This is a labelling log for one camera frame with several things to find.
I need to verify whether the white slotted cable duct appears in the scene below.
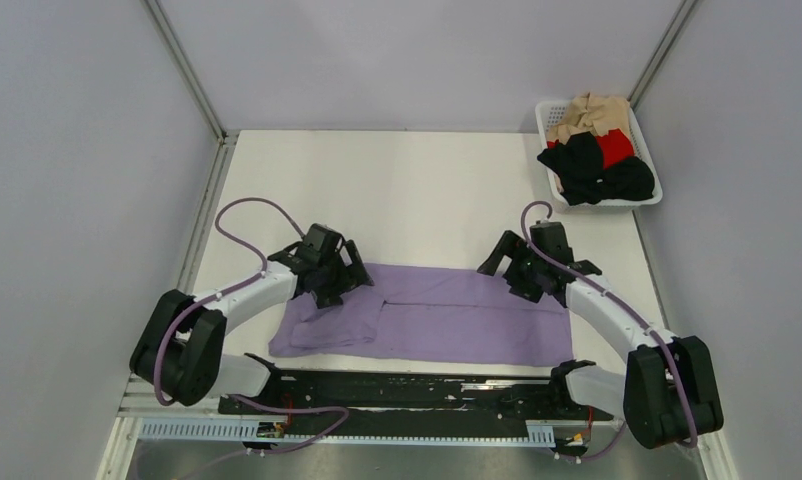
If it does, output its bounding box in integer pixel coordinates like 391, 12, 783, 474
137, 418, 556, 448

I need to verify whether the aluminium frame rail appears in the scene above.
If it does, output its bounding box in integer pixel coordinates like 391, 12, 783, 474
112, 372, 722, 429

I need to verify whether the left aluminium corner post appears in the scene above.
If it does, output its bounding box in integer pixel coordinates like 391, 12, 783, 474
141, 0, 227, 144

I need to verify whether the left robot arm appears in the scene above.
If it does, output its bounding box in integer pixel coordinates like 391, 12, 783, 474
129, 224, 373, 413

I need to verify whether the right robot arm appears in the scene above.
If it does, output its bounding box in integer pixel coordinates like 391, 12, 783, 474
477, 222, 725, 449

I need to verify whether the beige t shirt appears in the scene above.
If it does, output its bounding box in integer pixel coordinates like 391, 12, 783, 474
546, 93, 631, 144

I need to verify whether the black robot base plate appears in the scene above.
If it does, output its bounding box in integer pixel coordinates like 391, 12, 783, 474
254, 370, 612, 437

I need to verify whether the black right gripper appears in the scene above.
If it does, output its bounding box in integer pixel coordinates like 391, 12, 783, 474
477, 231, 545, 303

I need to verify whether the red t shirt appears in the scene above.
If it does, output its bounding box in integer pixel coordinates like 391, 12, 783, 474
539, 130, 637, 173

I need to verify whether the purple t shirt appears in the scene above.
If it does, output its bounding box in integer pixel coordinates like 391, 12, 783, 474
268, 264, 574, 367

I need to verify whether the aluminium corner post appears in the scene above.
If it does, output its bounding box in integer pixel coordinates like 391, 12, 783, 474
141, 0, 227, 144
629, 0, 702, 110

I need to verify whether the black t shirt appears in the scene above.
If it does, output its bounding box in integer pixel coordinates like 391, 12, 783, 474
537, 129, 656, 206

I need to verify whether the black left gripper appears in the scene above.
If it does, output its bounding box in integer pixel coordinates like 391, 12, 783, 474
312, 240, 373, 308

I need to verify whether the white plastic laundry basket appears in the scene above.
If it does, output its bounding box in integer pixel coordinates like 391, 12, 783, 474
535, 93, 663, 213

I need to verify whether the right aluminium corner post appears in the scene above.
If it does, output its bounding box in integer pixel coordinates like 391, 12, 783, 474
629, 0, 702, 110

